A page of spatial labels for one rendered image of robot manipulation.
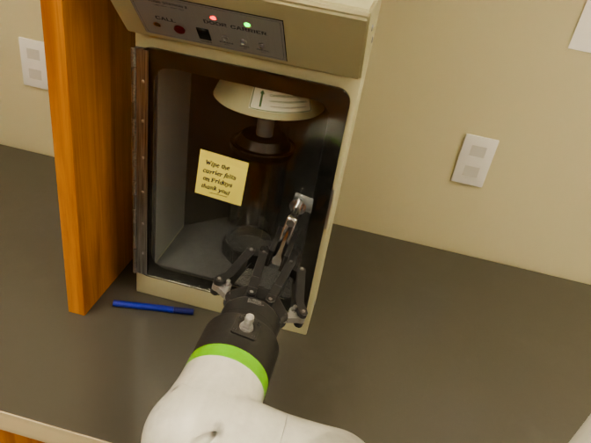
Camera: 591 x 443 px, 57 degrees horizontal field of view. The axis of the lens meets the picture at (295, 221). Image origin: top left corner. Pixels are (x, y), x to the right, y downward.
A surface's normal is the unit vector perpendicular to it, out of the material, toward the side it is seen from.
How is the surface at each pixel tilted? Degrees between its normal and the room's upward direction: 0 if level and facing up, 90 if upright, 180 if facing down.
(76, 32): 90
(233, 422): 15
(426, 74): 90
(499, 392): 0
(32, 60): 90
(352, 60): 135
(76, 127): 90
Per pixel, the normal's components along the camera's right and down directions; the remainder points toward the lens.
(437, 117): -0.20, 0.49
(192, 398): -0.08, -0.90
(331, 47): -0.25, 0.94
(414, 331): 0.14, -0.84
